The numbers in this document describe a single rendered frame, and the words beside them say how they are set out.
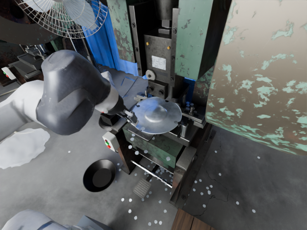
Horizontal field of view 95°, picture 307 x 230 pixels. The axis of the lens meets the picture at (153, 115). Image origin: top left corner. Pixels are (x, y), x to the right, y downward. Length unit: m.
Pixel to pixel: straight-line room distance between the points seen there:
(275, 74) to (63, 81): 0.33
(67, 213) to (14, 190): 0.60
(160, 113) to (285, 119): 0.62
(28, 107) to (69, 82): 0.11
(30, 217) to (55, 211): 0.96
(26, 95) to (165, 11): 0.50
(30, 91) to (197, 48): 0.46
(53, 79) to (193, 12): 0.39
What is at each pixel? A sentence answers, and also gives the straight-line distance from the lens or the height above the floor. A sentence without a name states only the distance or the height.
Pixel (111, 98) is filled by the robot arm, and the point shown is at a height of 1.11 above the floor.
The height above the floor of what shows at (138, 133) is 0.78.
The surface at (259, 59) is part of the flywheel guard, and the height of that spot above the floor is 1.28.
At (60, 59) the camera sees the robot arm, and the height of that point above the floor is 1.24.
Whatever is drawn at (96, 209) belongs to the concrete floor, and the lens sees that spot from 1.48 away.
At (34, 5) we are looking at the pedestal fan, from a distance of 1.36.
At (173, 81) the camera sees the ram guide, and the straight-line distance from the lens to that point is 0.62.
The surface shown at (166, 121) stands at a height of 0.78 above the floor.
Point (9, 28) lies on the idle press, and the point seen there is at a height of 1.09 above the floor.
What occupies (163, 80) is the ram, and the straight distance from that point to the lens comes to 0.70.
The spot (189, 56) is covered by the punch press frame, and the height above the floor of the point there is 1.14.
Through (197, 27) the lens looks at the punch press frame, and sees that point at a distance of 0.50.
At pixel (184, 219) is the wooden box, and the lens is 1.02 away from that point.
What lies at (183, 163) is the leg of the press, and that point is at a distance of 0.80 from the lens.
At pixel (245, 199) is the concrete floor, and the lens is 1.55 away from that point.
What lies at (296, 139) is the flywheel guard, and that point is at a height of 1.17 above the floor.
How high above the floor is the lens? 1.36
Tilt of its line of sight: 46 degrees down
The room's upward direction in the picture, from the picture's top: 4 degrees counter-clockwise
